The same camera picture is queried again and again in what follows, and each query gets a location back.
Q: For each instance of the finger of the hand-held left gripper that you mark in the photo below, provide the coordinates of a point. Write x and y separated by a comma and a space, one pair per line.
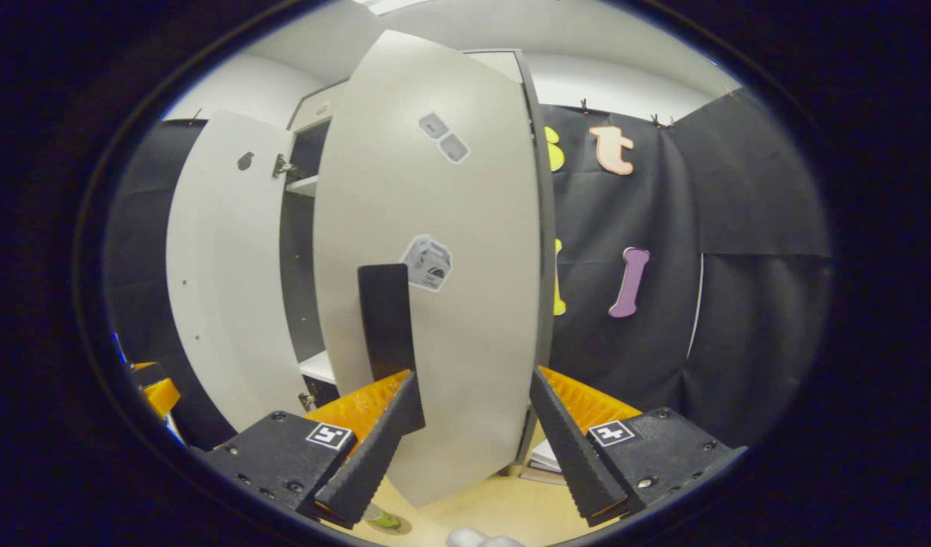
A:
146, 374
162, 396

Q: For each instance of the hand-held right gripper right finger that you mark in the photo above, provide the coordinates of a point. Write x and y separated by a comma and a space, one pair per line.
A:
572, 456

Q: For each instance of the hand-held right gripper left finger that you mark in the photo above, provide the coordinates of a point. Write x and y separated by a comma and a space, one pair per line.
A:
374, 456

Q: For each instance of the green label plastic bottle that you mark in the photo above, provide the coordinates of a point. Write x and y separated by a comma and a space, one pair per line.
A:
386, 521

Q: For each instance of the round wooden coaster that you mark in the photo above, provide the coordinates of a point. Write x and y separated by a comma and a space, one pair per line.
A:
404, 526

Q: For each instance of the white cabinet door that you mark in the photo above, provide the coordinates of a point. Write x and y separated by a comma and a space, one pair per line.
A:
473, 319
222, 266

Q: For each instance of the white and grey cabinet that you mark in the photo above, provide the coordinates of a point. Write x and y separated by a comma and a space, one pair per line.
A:
298, 289

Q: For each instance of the small paper stack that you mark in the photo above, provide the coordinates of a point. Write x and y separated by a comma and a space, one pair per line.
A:
545, 460

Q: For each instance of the black backdrop cloth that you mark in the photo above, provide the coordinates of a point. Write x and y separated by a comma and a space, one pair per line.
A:
739, 304

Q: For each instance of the long ceiling light panel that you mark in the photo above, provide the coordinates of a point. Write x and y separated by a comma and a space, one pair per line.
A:
382, 5

